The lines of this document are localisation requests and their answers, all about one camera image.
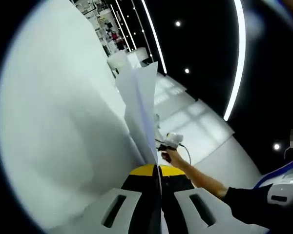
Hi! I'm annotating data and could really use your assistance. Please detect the person's black shirt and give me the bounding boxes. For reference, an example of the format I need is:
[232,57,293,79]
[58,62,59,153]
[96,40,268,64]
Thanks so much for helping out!
[222,186,293,234]

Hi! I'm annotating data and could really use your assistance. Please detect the person's white blue vest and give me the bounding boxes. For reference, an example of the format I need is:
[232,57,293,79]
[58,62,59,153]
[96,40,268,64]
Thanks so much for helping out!
[253,159,293,190]

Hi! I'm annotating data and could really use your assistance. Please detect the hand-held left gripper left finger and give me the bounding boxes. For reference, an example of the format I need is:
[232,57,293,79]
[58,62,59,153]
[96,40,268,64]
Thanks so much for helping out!
[70,164,161,234]

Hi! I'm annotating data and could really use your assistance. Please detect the wide ceiling light strip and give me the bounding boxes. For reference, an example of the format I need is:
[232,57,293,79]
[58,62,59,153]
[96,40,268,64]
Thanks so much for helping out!
[223,0,247,122]

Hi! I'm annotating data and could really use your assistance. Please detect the white chest-worn device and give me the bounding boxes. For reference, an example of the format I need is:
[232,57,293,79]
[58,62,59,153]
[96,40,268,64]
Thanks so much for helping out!
[267,173,293,208]

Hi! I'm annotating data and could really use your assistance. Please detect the thin ceiling light strip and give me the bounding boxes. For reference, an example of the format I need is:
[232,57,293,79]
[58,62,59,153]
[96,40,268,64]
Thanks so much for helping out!
[140,0,168,74]

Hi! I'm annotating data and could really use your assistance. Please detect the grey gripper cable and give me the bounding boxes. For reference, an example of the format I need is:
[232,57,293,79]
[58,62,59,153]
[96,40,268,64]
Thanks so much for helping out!
[179,143,192,165]

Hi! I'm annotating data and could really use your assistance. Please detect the white table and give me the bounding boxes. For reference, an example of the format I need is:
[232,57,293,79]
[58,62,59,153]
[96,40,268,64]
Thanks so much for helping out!
[0,0,159,234]

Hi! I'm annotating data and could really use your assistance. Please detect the white paper sheet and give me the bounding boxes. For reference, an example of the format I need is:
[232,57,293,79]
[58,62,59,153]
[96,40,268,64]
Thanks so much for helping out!
[115,60,166,234]

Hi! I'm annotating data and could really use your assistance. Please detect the person's right hand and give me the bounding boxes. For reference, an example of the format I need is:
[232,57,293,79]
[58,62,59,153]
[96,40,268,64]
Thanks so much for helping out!
[161,148,185,169]

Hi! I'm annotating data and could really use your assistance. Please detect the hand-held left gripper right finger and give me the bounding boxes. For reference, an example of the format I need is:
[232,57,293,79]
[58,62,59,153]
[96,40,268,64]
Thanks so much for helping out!
[160,164,270,234]

